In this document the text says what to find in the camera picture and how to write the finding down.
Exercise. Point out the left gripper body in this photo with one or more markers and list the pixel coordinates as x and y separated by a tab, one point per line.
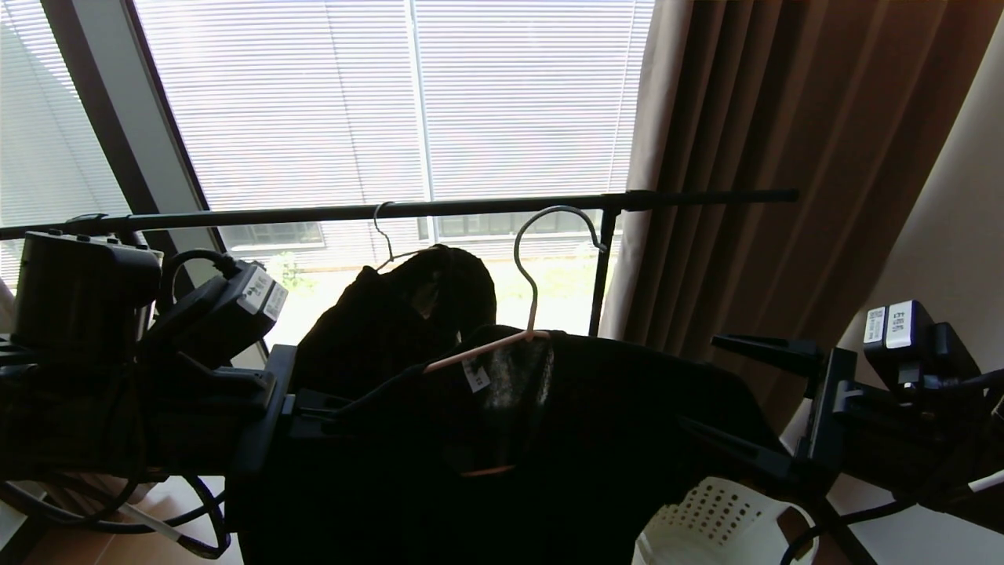
259	424

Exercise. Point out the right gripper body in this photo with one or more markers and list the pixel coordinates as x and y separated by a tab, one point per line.
863	439

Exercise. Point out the heap of clothes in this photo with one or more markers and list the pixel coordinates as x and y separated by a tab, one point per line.
588	471

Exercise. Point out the black clothes rack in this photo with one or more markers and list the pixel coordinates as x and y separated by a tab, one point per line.
314	212

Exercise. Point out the window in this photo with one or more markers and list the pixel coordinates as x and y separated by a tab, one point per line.
118	118

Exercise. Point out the white laundry basket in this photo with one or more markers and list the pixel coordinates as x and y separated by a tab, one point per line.
706	526

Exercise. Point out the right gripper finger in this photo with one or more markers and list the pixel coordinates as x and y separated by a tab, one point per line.
769	353
745	453

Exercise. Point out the black garment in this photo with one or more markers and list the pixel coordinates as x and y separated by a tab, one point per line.
369	337

